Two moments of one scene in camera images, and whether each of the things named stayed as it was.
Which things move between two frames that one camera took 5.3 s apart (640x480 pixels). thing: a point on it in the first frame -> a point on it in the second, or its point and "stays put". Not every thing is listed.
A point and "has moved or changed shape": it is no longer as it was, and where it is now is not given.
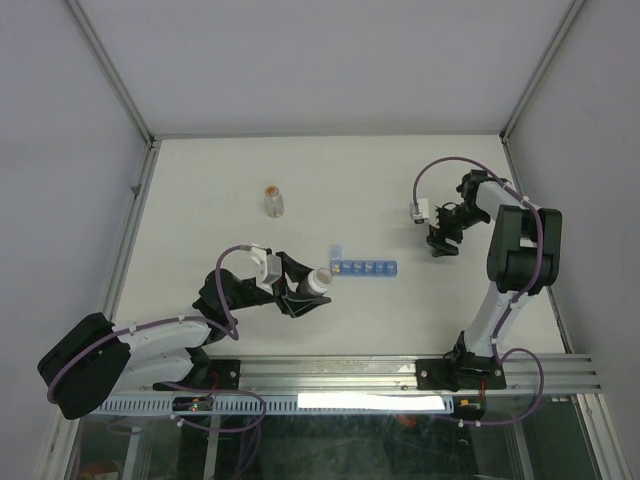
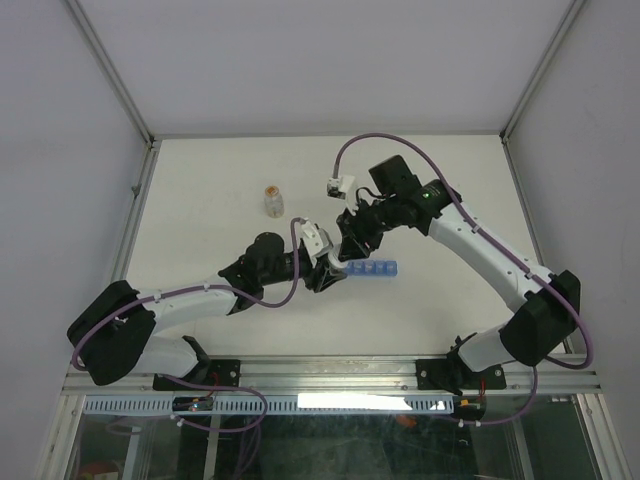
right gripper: (436, 237) -> (354, 237)
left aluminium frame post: (112, 74) stays put
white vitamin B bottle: (319, 281) has moved or changed shape
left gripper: (286, 296) -> (319, 279)
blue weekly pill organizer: (361, 267) stays put
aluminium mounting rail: (284, 376) stays put
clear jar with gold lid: (274, 202) stays put
